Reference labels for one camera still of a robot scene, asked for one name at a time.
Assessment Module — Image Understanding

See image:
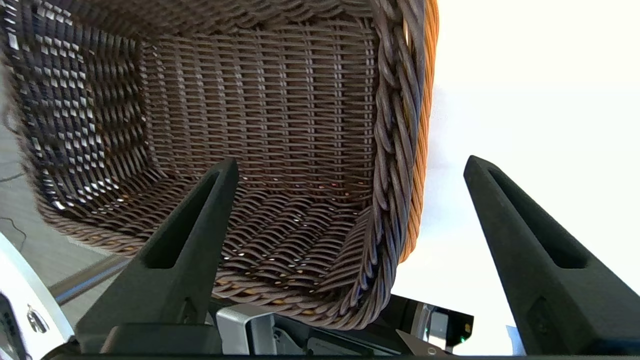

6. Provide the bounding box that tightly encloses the grey metal bar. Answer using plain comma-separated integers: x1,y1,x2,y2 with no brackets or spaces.
50,254,133,307

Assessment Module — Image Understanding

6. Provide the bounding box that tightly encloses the white robot base panel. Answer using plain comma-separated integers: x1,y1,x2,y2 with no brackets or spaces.
0,232,76,360

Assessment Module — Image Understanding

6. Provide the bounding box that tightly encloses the orange wicker basket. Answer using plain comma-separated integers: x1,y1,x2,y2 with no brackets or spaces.
397,0,441,265

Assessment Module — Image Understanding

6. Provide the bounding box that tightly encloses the dark brown wicker basket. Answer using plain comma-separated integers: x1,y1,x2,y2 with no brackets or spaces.
0,0,429,331

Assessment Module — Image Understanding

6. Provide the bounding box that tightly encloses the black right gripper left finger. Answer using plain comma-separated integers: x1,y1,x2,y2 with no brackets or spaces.
74,157,240,347

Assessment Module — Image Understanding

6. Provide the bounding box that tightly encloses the black silver robot chassis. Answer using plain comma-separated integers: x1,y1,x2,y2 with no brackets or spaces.
210,294,475,357

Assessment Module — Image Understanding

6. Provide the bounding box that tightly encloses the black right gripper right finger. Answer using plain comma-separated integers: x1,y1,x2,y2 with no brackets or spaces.
463,154,640,356

